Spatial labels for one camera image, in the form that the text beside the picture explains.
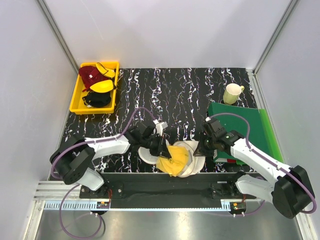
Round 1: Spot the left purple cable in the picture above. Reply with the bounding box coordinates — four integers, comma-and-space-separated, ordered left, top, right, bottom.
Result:
49, 107, 157, 238

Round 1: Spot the white mesh laundry bag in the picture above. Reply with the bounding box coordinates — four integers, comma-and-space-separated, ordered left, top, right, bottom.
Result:
138, 140, 206, 178

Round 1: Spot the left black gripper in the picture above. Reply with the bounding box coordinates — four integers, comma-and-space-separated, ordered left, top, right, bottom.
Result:
141, 133, 172, 160

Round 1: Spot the black bra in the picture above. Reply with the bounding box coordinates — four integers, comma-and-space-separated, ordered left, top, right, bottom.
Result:
82, 91, 112, 108

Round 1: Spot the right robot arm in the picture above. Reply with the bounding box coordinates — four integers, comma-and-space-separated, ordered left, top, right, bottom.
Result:
193, 116, 317, 219

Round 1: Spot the green ring binder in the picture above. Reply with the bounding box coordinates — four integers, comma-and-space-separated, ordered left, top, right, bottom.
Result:
207, 102, 282, 161

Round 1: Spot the bright yellow bra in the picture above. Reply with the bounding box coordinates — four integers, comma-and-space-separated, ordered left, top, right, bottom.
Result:
90, 62, 117, 93

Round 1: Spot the dark red bra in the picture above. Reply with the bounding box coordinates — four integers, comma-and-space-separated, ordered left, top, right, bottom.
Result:
78, 65, 106, 92

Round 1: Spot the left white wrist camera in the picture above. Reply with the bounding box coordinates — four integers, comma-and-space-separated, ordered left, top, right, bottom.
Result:
153, 119, 168, 136

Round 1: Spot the mustard yellow bra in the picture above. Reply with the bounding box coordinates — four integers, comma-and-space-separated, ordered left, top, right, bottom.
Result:
156, 145, 189, 177

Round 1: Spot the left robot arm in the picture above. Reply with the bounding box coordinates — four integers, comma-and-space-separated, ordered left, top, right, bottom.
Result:
49, 126, 172, 198

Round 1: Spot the pale green mug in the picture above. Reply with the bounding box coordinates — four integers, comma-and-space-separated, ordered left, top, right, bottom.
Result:
223, 83, 245, 105

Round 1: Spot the yellow plastic bin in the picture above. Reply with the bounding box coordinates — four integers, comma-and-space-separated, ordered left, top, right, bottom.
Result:
69, 61, 120, 115

